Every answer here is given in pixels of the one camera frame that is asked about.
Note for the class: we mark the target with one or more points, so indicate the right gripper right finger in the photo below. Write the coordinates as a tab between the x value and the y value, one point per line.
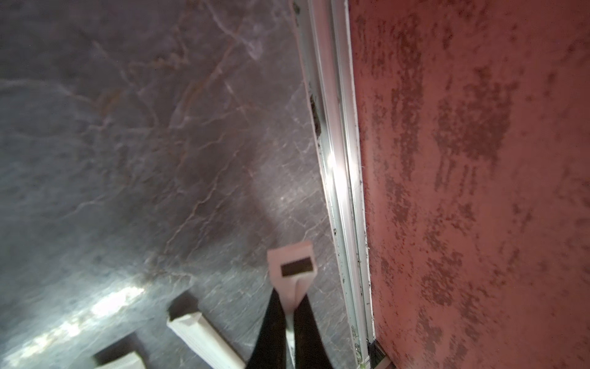
310	352

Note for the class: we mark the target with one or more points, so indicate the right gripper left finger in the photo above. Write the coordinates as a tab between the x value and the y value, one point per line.
270	350

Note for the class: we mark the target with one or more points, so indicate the eleventh straw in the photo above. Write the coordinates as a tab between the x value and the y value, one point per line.
204	340

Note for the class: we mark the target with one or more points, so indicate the twelfth straw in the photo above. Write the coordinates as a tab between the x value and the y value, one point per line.
292	270

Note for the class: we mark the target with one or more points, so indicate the right aluminium corner post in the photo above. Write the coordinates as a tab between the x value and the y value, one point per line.
323	36

